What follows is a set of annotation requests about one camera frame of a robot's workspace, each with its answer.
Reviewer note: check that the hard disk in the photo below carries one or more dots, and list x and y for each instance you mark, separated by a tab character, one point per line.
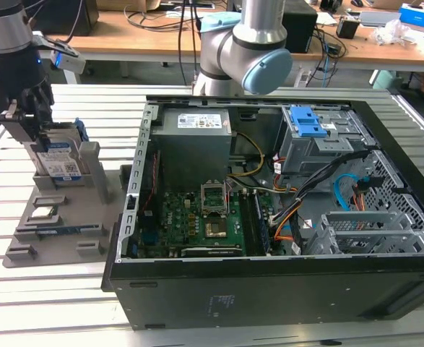
58	162

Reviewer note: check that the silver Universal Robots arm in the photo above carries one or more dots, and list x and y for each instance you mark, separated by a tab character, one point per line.
258	25

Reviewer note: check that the grey metal disk bay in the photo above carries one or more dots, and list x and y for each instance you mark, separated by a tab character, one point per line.
305	155

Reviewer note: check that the large black box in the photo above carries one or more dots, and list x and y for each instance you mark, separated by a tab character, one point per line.
74	18

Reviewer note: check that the wooden desk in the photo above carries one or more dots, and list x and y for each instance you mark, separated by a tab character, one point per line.
125	43

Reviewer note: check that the silver CPU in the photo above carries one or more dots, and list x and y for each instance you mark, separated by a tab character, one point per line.
42	213

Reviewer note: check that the grey parts rack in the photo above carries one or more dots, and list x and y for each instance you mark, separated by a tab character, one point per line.
74	213

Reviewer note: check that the RAM stick on rack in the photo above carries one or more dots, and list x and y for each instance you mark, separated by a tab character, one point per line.
71	228

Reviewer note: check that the grey power supply unit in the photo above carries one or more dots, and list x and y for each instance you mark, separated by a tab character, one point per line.
190	152

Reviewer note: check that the green motherboard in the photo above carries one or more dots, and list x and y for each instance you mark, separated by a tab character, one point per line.
182	224

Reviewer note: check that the locking lever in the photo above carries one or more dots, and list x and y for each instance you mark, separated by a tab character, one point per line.
227	199

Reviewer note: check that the CPU socket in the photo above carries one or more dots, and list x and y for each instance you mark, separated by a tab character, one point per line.
215	230

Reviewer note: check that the black graphics card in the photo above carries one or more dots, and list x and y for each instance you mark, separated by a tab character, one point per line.
211	252

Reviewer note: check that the installed RAM stick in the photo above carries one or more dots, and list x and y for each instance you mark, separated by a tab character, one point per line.
262	224

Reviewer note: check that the black speaker box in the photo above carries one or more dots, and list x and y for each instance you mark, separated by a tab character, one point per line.
302	30

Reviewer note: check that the small black box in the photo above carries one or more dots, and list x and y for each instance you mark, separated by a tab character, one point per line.
347	28

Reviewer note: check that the black open PC case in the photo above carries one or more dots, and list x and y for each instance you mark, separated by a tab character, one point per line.
269	296

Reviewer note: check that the grey flat box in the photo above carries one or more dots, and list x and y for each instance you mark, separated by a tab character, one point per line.
377	19

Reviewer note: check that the silver perforated drive cage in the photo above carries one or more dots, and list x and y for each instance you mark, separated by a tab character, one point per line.
363	231

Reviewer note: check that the clear plastic bag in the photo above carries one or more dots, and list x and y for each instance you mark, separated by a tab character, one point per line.
396	32

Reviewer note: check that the blue cardboard box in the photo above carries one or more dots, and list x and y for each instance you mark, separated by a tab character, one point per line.
421	14

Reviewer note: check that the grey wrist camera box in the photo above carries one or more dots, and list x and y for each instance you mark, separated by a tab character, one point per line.
71	64

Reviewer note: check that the blue plastic bay bracket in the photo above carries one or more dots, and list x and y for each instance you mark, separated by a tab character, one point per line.
307	121

